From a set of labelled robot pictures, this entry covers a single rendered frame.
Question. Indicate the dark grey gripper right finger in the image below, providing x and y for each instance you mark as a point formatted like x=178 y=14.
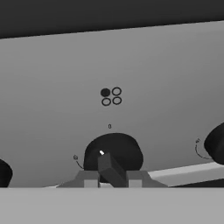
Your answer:
x=137 y=176

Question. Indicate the grey stove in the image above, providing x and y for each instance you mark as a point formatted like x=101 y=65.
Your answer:
x=58 y=87

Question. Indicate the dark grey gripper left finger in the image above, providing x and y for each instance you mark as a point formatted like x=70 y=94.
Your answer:
x=87 y=177

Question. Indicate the black stove knob with bar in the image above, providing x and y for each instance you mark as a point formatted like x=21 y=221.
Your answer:
x=122 y=148

